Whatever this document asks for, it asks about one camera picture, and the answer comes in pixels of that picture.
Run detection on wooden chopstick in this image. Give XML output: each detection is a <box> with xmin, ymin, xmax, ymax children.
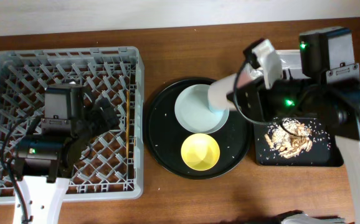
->
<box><xmin>126</xmin><ymin>90</ymin><xmax>130</xmax><ymax>159</ymax></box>

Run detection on food scraps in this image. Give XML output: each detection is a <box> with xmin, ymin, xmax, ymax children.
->
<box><xmin>263</xmin><ymin>117</ymin><xmax>332</xmax><ymax>159</ymax></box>

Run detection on yellow bowl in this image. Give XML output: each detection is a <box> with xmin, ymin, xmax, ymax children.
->
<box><xmin>181</xmin><ymin>133</ymin><xmax>220</xmax><ymax>171</ymax></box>

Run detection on blue cup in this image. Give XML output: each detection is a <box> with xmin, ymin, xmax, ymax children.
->
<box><xmin>209</xmin><ymin>105</ymin><xmax>229</xmax><ymax>113</ymax></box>

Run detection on pink cup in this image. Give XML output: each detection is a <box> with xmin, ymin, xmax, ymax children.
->
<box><xmin>207</xmin><ymin>74</ymin><xmax>236</xmax><ymax>111</ymax></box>

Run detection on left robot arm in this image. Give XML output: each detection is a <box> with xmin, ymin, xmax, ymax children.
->
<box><xmin>1</xmin><ymin>83</ymin><xmax>120</xmax><ymax>223</ymax></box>

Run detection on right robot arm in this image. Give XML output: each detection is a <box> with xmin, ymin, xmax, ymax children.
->
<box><xmin>227</xmin><ymin>27</ymin><xmax>360</xmax><ymax>223</ymax></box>

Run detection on grey dishwasher rack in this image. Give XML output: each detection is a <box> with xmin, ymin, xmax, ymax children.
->
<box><xmin>0</xmin><ymin>47</ymin><xmax>144</xmax><ymax>205</ymax></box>

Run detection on clear plastic bin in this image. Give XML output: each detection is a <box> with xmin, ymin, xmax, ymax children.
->
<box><xmin>245</xmin><ymin>49</ymin><xmax>305</xmax><ymax>82</ymax></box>

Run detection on round black tray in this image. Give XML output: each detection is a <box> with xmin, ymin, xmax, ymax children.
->
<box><xmin>143</xmin><ymin>78</ymin><xmax>253</xmax><ymax>180</ymax></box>

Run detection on grey plate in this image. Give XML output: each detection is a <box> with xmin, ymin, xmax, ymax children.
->
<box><xmin>174</xmin><ymin>84</ymin><xmax>229</xmax><ymax>134</ymax></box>

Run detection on black rectangular tray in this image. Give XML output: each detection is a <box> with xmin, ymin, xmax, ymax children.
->
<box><xmin>253</xmin><ymin>118</ymin><xmax>344</xmax><ymax>167</ymax></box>

